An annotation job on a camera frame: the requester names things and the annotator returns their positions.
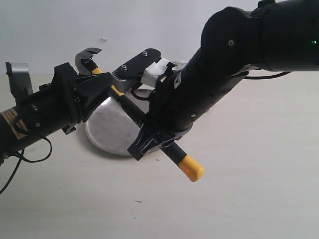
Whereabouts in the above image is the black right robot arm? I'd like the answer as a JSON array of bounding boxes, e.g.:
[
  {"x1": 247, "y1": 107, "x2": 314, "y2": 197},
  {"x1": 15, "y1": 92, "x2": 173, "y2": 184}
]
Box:
[{"x1": 128, "y1": 0, "x2": 319, "y2": 159}]

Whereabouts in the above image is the yellow black claw hammer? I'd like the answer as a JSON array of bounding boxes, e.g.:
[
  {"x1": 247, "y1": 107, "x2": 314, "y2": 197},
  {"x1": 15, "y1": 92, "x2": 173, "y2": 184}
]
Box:
[{"x1": 75, "y1": 47, "x2": 206, "y2": 183}]

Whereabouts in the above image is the round steel plate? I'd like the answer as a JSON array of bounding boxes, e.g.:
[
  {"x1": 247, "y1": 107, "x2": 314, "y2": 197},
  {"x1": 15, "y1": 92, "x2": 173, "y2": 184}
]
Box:
[{"x1": 85, "y1": 93, "x2": 149, "y2": 157}]

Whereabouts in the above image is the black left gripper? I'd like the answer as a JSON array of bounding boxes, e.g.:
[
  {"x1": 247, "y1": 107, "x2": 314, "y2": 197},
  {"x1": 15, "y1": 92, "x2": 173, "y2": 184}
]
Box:
[{"x1": 52, "y1": 47, "x2": 114, "y2": 134}]

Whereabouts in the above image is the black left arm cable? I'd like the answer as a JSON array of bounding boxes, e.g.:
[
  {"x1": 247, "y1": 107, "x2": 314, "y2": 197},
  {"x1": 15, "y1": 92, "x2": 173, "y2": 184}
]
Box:
[{"x1": 0, "y1": 117, "x2": 53, "y2": 196}]

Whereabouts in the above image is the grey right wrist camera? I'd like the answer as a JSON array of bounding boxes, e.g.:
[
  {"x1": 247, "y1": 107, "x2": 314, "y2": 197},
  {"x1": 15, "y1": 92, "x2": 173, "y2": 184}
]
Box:
[{"x1": 112, "y1": 48, "x2": 176, "y2": 93}]

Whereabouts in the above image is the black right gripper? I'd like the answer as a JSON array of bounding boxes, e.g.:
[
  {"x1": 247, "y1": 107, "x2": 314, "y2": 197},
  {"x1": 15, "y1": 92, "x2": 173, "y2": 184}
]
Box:
[{"x1": 127, "y1": 63, "x2": 189, "y2": 161}]

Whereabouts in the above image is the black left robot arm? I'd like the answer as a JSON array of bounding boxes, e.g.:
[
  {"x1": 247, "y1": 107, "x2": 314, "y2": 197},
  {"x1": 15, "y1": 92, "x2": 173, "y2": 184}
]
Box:
[{"x1": 0, "y1": 47, "x2": 113, "y2": 162}]

